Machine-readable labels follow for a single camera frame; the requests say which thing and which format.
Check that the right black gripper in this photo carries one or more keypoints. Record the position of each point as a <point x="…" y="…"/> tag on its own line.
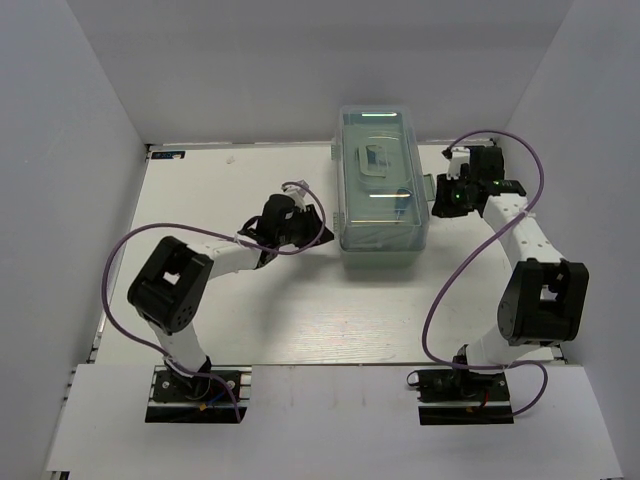
<point x="442" y="206"/>

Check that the green plastic toolbox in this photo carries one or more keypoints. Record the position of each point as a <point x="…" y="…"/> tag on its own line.
<point x="376" y="153"/>

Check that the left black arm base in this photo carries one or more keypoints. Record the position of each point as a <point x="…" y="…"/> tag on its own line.
<point x="198" y="400"/>

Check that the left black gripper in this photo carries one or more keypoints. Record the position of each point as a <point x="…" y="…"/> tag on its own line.
<point x="312" y="220"/>

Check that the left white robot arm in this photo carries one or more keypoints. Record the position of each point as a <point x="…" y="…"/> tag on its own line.
<point x="168" y="289"/>

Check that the left blue label sticker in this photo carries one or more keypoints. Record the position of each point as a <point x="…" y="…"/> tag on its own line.
<point x="168" y="155"/>

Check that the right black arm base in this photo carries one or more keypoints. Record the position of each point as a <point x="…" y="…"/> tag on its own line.
<point x="456" y="397"/>

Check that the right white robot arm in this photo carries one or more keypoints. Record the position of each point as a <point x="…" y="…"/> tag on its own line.
<point x="543" y="301"/>

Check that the green stubby screwdriver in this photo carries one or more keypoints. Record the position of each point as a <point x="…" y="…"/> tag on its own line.
<point x="403" y="200"/>

